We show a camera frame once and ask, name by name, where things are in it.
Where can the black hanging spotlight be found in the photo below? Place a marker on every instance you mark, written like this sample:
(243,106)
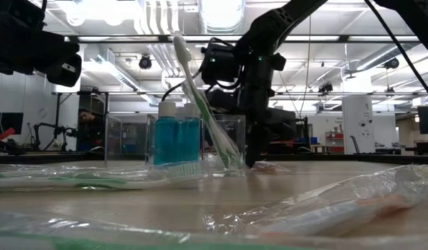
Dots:
(145,62)
(392,64)
(325,88)

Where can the red storage shelf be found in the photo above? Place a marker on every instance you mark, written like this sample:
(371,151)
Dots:
(335,142)

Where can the overhead bar with light strips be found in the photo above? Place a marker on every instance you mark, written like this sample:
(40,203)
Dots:
(321,38)

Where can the orange toothbrush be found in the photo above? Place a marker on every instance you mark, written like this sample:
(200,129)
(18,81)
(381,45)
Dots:
(338,215)
(272,167)

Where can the black aluminium table frame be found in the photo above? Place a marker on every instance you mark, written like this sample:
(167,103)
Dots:
(390,159)

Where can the black background robot arm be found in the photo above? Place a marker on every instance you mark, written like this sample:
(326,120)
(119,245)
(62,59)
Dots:
(55,131)

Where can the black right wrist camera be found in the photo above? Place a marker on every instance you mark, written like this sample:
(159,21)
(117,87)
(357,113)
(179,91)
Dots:
(218,64)

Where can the red bar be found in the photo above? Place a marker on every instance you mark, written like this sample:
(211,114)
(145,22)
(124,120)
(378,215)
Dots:
(3,134)

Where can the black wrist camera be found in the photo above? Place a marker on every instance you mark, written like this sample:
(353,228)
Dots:
(218,64)
(66,74)

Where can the person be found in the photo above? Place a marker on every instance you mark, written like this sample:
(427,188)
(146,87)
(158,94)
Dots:
(90,128)

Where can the slanted silver ventilation duct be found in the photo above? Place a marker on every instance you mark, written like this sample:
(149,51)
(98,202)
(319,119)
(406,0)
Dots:
(380,59)

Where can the black computer monitor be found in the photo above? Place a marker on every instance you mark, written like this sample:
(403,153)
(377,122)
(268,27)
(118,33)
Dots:
(286,121)
(427,119)
(7,123)

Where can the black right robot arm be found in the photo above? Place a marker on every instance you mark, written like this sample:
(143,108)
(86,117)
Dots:
(269,27)

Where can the round silver ventilation duct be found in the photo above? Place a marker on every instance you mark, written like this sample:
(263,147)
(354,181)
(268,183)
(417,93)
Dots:
(220,14)

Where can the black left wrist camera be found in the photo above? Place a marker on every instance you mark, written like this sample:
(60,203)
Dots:
(66,74)

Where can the clear acrylic organizer box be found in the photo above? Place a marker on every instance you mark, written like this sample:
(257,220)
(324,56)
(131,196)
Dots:
(127,139)

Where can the white square pillar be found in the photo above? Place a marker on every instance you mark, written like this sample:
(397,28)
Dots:
(357,114)

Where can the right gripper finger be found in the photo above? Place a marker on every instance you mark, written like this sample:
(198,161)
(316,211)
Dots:
(256,146)

